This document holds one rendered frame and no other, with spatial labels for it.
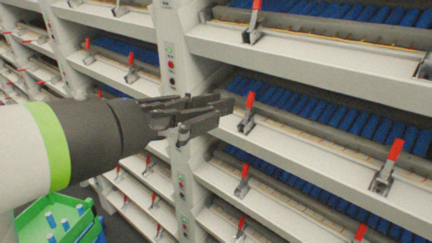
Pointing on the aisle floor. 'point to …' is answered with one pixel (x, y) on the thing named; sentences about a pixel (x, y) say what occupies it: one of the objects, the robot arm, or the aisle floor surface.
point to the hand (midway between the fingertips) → (213, 105)
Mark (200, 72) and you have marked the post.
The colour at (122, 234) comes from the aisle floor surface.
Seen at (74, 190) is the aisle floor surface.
